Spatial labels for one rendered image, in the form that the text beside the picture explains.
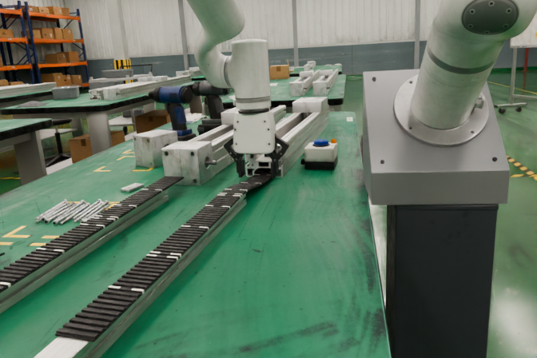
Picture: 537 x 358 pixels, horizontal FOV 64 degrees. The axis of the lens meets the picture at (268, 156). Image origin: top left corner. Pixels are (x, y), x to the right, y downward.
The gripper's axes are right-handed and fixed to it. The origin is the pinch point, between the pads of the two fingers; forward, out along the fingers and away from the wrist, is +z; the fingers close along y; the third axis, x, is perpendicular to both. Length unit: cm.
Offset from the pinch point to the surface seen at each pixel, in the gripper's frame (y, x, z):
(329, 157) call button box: 15.8, 13.4, -0.4
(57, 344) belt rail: -1, -66, 0
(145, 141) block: -37.9, 11.5, -5.2
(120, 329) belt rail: 2, -60, 2
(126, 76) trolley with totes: -306, 398, -8
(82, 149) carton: -233, 211, 46
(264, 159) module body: -0.3, 6.6, -1.5
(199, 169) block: -14.1, -3.4, -1.2
